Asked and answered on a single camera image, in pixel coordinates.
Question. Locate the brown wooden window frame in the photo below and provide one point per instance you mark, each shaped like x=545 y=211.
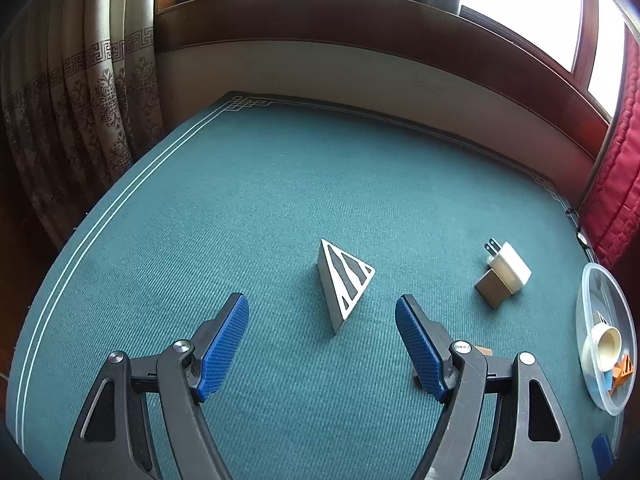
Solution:
x=350 y=20

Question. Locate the teal table cloth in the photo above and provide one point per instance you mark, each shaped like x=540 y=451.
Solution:
x=225 y=210

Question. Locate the beige patterned curtain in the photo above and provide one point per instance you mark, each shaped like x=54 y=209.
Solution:
x=75 y=110

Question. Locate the white plug charger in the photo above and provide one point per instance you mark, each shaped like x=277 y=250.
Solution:
x=510 y=267

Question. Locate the long wooden wedge block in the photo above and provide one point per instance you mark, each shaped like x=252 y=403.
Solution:
x=483 y=349

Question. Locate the blue triangular block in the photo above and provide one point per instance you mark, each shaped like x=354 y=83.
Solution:
x=608 y=381

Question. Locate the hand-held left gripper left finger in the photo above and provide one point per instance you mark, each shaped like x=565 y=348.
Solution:
x=222 y=347

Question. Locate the small wooden block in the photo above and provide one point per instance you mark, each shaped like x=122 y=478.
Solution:
x=492 y=289

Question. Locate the cream ribbed cup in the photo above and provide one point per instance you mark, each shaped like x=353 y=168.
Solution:
x=607 y=346

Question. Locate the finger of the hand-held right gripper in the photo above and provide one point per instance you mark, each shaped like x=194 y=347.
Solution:
x=601 y=455

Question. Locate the orange wedge block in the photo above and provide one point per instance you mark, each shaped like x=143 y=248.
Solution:
x=622 y=369

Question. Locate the clear plastic container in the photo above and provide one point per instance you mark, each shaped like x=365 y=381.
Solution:
x=597 y=290

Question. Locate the grey striped triangular block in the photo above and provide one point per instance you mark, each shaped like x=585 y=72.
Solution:
x=345 y=280

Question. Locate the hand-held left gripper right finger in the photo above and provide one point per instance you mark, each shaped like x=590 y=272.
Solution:
x=420 y=350

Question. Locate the red quilted cloth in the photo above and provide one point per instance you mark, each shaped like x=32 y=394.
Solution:
x=617 y=185

